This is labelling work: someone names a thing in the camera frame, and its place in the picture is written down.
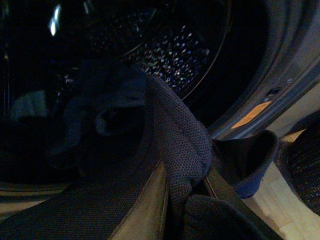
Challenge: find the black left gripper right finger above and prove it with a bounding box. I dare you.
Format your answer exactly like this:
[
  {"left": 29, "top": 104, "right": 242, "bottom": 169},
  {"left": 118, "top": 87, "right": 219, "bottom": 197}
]
[{"left": 203, "top": 167, "right": 282, "bottom": 240}]

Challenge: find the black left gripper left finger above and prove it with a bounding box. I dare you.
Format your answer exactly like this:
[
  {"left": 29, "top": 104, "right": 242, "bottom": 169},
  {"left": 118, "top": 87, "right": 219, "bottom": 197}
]
[{"left": 0, "top": 149, "right": 168, "bottom": 240}]

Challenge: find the dark navy garment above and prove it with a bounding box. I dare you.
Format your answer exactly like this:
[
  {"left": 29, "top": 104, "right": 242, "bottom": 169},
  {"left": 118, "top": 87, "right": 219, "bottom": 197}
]
[{"left": 46, "top": 58, "right": 147, "bottom": 169}]

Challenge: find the silver front-load washing machine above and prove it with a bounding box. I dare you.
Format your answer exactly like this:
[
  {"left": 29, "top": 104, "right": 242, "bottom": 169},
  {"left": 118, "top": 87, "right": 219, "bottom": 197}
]
[{"left": 0, "top": 0, "right": 320, "bottom": 198}]

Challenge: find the dark woven laundry basket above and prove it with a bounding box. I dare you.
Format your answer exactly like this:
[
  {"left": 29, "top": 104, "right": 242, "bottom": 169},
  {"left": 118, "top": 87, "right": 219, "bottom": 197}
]
[{"left": 275, "top": 110, "right": 320, "bottom": 215}]

